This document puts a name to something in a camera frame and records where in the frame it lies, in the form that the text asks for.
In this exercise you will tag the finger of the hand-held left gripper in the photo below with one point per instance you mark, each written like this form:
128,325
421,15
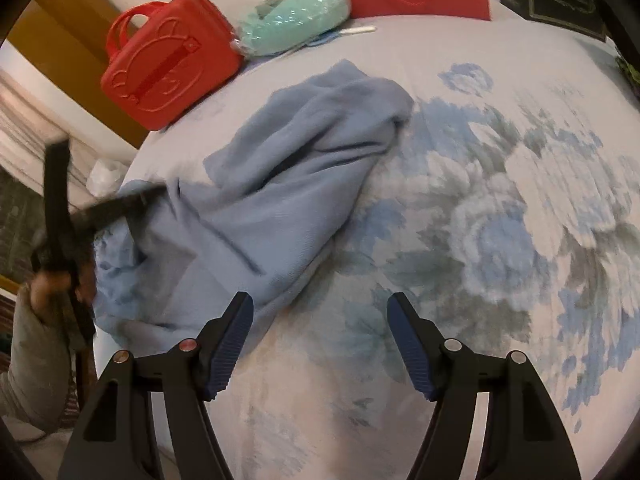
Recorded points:
112,208
56,190

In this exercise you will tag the floral bed sheet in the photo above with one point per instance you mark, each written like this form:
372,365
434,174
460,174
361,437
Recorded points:
500,160

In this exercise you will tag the person's left hand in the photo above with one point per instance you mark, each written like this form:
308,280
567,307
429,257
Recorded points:
47,300

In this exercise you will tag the green patterned object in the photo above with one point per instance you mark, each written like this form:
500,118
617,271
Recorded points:
629,69

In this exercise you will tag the person's left forearm grey sleeve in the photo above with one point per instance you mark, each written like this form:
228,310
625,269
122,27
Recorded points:
35,365

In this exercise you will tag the wooden panel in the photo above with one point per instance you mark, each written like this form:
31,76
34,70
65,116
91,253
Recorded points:
60,30

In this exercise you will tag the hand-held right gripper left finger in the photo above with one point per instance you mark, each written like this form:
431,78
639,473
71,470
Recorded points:
231,345

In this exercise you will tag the white pleated curtain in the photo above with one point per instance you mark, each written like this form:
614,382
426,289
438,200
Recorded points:
30,125

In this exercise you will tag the red hard carry case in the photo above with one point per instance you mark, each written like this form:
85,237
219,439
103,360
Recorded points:
170,60

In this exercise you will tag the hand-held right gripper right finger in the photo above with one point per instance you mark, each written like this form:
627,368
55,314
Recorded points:
409,345

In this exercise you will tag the white thin strip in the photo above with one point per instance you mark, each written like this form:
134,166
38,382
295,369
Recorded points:
357,31

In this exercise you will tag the light blue garment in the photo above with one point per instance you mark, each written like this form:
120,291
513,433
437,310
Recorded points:
280,170

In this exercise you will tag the white plastic bag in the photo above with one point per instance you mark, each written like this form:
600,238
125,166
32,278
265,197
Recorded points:
106,176

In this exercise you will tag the mint knit bundle in plastic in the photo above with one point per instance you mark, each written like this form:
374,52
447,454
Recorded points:
295,15

